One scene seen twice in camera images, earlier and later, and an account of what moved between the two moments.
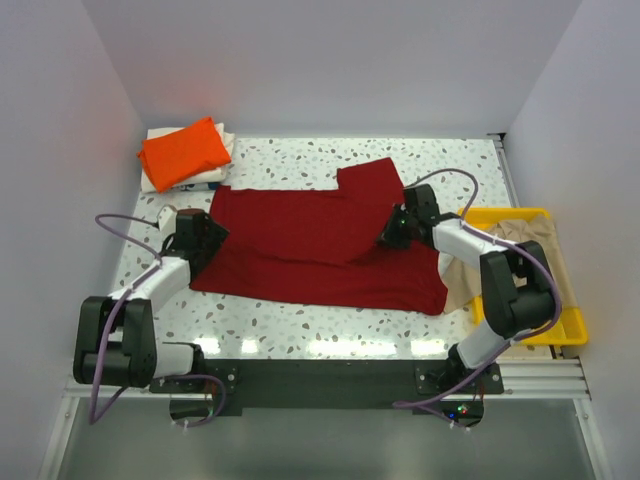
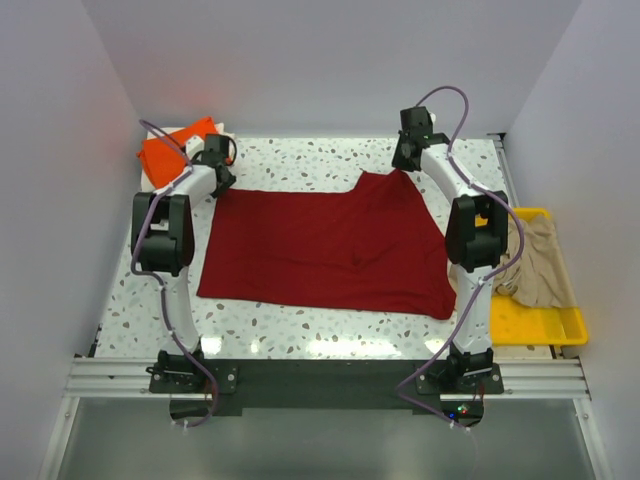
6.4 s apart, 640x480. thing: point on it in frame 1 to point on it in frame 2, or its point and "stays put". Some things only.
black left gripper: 216,235 to 231,181
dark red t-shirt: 323,248 stays put
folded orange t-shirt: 172,158 stays put
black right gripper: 387,234 to 397,161
